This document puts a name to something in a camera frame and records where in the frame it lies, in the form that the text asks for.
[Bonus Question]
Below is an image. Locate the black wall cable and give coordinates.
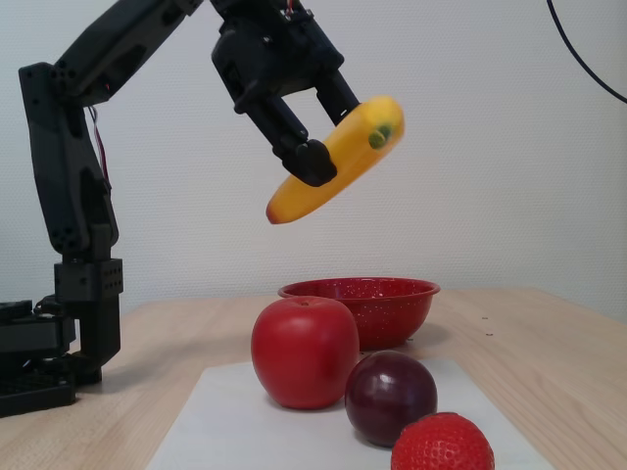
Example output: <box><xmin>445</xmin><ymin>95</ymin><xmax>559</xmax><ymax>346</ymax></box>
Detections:
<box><xmin>546</xmin><ymin>0</ymin><xmax>627</xmax><ymax>105</ymax></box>

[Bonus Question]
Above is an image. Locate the red toy strawberry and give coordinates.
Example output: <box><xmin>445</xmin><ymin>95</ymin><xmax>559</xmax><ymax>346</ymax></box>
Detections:
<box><xmin>390</xmin><ymin>412</ymin><xmax>496</xmax><ymax>470</ymax></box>

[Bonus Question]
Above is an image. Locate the yellow toy banana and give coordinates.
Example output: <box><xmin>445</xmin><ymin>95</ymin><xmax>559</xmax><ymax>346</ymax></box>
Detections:
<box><xmin>265</xmin><ymin>95</ymin><xmax>407</xmax><ymax>226</ymax></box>

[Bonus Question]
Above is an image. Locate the red toy apple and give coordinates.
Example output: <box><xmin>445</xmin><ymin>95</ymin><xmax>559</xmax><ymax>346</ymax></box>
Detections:
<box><xmin>251</xmin><ymin>296</ymin><xmax>361</xmax><ymax>410</ymax></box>

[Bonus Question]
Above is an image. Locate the white paper sheet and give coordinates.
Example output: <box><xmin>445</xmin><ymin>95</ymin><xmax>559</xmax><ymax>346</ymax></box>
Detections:
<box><xmin>146</xmin><ymin>356</ymin><xmax>555</xmax><ymax>470</ymax></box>

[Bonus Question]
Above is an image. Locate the red arm servo cable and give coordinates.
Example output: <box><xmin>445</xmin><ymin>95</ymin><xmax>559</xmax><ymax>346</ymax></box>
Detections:
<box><xmin>87</xmin><ymin>105</ymin><xmax>113</xmax><ymax>195</ymax></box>

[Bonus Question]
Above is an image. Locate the red speckled bowl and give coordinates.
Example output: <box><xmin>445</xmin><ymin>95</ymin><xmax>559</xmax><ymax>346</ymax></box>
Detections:
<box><xmin>277</xmin><ymin>276</ymin><xmax>441</xmax><ymax>352</ymax></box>

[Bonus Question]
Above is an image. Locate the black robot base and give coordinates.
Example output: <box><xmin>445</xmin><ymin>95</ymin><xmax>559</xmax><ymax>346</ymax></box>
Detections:
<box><xmin>0</xmin><ymin>299</ymin><xmax>78</xmax><ymax>418</ymax></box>

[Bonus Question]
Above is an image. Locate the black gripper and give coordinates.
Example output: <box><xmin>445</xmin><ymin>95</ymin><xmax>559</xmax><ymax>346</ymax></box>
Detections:
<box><xmin>210</xmin><ymin>10</ymin><xmax>362</xmax><ymax>189</ymax></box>

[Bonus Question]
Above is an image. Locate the dark purple toy plum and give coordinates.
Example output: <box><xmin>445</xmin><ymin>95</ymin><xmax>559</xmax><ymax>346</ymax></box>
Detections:
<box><xmin>345</xmin><ymin>350</ymin><xmax>439</xmax><ymax>447</ymax></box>

